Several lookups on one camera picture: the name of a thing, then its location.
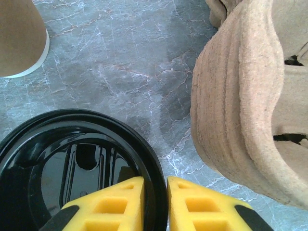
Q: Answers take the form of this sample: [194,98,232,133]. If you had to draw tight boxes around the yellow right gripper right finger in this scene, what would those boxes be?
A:
[167,176,275,231]

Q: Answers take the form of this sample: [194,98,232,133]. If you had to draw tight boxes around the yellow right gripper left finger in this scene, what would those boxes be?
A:
[39,176,145,231]

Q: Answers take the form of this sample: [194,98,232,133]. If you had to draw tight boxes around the pulp cup carrier stack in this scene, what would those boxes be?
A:
[191,0,308,210]

